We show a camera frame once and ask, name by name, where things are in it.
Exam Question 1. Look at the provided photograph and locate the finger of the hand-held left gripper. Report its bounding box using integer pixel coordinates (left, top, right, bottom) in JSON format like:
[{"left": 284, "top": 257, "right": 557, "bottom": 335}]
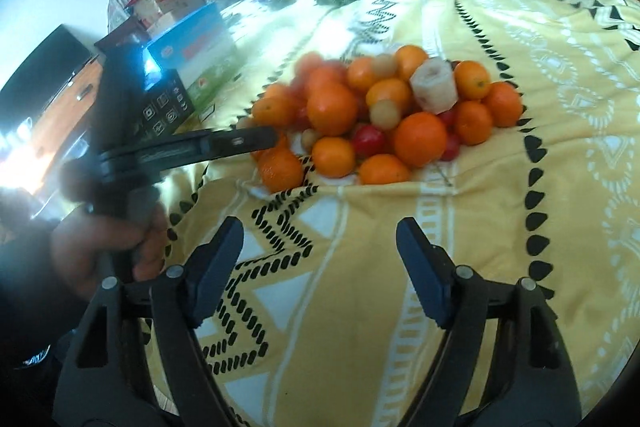
[{"left": 140, "top": 125, "right": 279, "bottom": 174}]

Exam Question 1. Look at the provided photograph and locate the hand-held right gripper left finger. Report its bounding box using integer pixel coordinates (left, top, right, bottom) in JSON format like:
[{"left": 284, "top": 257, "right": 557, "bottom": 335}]
[{"left": 52, "top": 217, "right": 246, "bottom": 427}]

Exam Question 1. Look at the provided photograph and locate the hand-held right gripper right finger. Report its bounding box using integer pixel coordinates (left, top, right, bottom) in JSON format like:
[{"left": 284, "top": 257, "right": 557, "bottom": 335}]
[{"left": 395, "top": 217, "right": 583, "bottom": 427}]

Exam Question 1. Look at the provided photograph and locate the pile of oranges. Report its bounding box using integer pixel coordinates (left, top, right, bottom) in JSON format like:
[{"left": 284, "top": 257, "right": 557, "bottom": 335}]
[{"left": 250, "top": 44, "right": 523, "bottom": 192}]

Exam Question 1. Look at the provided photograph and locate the peeled banana piece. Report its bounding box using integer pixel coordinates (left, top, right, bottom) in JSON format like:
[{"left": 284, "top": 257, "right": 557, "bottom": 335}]
[{"left": 410, "top": 59, "right": 458, "bottom": 115}]

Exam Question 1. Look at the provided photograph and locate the person's left forearm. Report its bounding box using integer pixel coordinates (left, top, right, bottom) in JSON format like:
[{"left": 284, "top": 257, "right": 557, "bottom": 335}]
[{"left": 0, "top": 187, "right": 101, "bottom": 408}]

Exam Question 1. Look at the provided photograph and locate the person's left hand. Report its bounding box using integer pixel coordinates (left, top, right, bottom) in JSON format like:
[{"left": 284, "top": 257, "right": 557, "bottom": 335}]
[{"left": 50, "top": 204, "right": 171, "bottom": 298}]

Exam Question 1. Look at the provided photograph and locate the wooden cabinet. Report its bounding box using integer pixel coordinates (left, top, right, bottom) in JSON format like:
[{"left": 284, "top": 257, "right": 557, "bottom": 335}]
[{"left": 30, "top": 57, "right": 106, "bottom": 168}]

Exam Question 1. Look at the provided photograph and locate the yellow patterned blanket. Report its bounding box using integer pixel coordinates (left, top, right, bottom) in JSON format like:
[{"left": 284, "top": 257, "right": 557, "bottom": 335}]
[{"left": 165, "top": 0, "right": 640, "bottom": 427}]

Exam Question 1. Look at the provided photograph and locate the black television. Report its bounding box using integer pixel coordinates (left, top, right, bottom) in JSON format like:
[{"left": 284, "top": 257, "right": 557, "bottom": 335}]
[{"left": 0, "top": 24, "right": 93, "bottom": 112}]

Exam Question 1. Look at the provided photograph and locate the blue green carton box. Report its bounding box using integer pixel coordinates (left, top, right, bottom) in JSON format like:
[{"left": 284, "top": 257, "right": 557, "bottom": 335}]
[{"left": 145, "top": 2, "right": 241, "bottom": 108}]

